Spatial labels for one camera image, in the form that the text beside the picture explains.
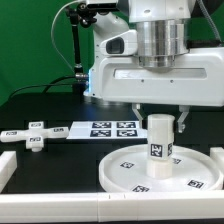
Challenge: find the white right barrier block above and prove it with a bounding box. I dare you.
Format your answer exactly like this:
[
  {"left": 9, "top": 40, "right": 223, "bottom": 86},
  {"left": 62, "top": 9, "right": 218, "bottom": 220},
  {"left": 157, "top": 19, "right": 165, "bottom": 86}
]
[{"left": 210, "top": 147, "right": 224, "bottom": 174}]

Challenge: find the grey cable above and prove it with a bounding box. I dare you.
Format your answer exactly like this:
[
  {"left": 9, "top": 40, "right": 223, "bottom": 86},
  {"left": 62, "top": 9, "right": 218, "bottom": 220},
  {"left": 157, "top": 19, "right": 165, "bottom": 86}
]
[{"left": 50, "top": 0, "right": 83, "bottom": 75}]

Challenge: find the white barrier block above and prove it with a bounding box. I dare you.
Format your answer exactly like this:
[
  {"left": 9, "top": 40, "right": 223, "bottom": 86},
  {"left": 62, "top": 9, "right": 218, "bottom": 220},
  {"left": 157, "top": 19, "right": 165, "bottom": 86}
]
[
  {"left": 210, "top": 147, "right": 224, "bottom": 174},
  {"left": 0, "top": 151, "right": 17, "bottom": 193}
]

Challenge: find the black camera stand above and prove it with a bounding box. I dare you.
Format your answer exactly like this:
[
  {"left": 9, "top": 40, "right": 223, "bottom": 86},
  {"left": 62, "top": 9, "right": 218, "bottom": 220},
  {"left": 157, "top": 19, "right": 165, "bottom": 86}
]
[{"left": 66, "top": 3, "right": 96, "bottom": 92}]

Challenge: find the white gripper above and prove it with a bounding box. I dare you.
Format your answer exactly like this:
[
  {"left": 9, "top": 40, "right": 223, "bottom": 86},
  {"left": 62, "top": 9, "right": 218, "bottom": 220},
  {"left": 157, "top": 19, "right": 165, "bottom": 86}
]
[{"left": 97, "top": 46, "right": 224, "bottom": 134}]

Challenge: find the white round table top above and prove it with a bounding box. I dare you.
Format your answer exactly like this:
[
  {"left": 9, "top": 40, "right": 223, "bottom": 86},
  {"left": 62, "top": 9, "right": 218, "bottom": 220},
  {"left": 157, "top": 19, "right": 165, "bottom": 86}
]
[{"left": 99, "top": 144, "right": 224, "bottom": 193}]

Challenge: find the white front barrier rail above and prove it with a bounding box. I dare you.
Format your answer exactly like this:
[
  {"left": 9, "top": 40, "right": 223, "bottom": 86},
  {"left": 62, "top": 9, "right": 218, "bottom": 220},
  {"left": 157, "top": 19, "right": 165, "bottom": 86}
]
[{"left": 0, "top": 190, "right": 224, "bottom": 223}]

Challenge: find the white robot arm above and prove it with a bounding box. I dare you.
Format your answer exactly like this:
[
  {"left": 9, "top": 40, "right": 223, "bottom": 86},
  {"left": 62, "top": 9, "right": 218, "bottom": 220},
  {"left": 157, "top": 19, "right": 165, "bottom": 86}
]
[{"left": 85, "top": 0, "right": 224, "bottom": 132}]

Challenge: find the white marker sheet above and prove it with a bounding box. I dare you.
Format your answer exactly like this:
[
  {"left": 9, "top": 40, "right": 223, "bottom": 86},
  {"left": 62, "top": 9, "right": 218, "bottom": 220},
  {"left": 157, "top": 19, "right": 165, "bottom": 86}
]
[{"left": 68, "top": 121, "right": 147, "bottom": 140}]

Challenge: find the white cross-shaped table base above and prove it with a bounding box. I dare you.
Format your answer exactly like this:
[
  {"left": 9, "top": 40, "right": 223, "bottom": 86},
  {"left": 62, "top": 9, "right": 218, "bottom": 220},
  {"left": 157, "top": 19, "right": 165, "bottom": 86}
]
[{"left": 0, "top": 121, "right": 69, "bottom": 152}]

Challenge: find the white left barrier block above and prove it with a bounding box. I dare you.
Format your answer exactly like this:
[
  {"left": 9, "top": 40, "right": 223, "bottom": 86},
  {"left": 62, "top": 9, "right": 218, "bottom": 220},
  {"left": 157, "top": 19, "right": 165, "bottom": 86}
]
[{"left": 0, "top": 151, "right": 17, "bottom": 193}]

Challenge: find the black cable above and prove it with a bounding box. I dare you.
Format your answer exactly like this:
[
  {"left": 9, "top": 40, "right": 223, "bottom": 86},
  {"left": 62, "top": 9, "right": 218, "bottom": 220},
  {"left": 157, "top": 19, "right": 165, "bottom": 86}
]
[{"left": 7, "top": 75, "right": 78, "bottom": 99}]

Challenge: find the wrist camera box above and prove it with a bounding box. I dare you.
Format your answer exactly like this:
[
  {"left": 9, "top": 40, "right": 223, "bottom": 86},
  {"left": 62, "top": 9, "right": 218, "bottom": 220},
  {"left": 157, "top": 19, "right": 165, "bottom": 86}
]
[{"left": 100, "top": 30, "right": 138, "bottom": 56}]

